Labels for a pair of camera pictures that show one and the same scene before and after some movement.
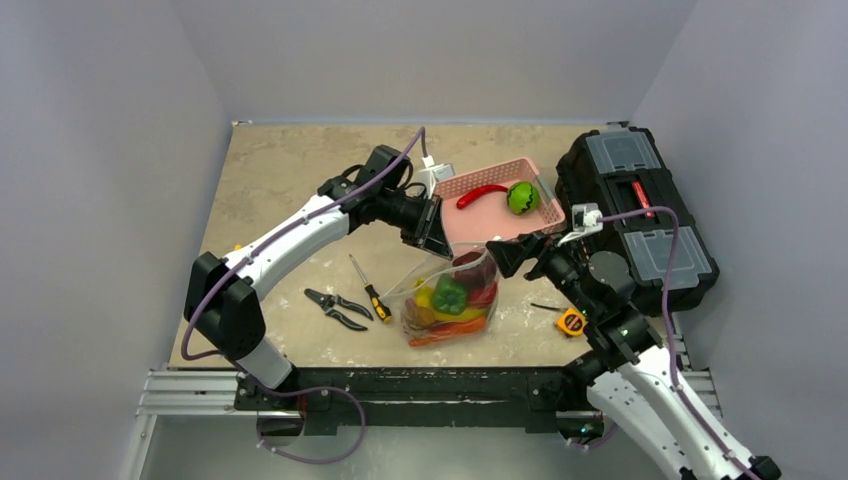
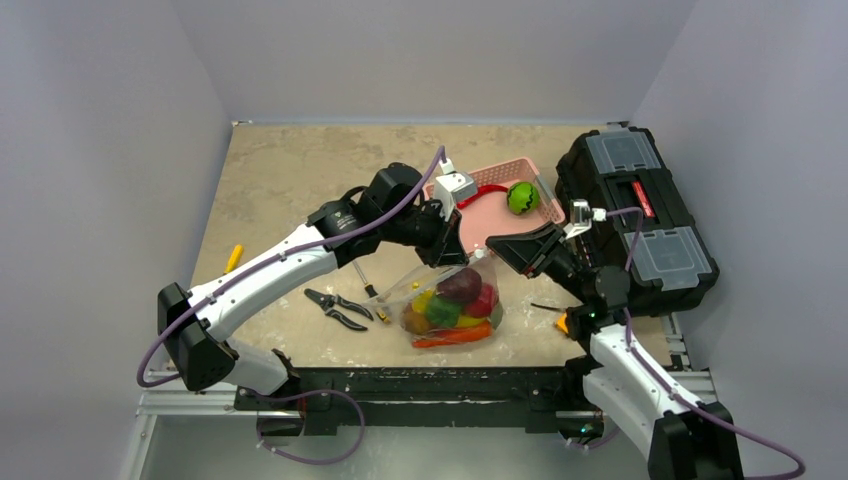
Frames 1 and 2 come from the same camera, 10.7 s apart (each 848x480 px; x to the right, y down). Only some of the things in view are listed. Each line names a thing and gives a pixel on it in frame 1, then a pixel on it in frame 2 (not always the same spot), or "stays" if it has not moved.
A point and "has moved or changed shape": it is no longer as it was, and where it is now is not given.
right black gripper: (538, 252) stays
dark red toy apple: (474, 268) -> (464, 285)
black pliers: (328, 301) stays
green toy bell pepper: (449, 294) -> (442, 312)
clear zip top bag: (448, 301) has moved or changed shape
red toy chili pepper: (479, 191) stays
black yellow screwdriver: (381, 307) stays
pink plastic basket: (497, 201) stays
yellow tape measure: (570, 320) stays
